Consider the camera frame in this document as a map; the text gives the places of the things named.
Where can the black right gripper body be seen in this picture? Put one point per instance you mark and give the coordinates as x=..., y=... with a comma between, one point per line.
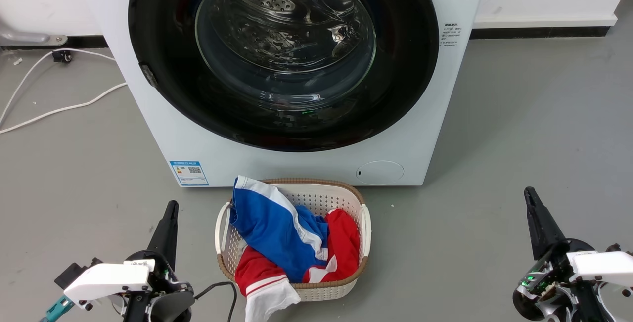
x=554, y=292

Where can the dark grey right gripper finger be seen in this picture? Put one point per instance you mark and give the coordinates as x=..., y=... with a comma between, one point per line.
x=543, y=228

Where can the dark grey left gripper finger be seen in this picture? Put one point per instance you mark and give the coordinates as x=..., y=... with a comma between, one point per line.
x=165, y=235

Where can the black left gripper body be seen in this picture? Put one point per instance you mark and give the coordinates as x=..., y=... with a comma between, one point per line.
x=170, y=302

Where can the black round washer door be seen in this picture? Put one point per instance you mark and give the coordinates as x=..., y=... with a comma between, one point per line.
x=408, y=89

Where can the white front-load washing machine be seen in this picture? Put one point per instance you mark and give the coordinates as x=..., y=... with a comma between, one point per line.
x=296, y=166

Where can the grey metal door hinge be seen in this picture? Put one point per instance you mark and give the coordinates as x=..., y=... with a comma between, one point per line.
x=149, y=75

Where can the blue energy label sticker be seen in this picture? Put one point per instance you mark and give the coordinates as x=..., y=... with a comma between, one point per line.
x=189, y=173

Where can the black right connector knob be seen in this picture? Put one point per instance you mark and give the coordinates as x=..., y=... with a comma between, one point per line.
x=613, y=248

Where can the black left connector box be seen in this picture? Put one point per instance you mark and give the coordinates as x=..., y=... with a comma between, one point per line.
x=74, y=272

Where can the blue and white garment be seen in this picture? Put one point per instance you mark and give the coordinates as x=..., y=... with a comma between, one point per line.
x=277, y=233

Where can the white plastic laundry basket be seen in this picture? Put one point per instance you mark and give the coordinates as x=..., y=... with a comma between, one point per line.
x=321, y=196

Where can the round white filter cover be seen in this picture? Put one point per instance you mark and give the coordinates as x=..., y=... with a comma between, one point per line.
x=380, y=172

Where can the red and white garment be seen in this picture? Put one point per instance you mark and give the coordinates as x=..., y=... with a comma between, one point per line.
x=346, y=243

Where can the small black floor plug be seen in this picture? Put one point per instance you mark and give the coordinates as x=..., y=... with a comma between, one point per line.
x=62, y=56

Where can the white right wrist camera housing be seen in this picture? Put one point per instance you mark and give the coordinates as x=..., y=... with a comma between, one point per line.
x=606, y=266

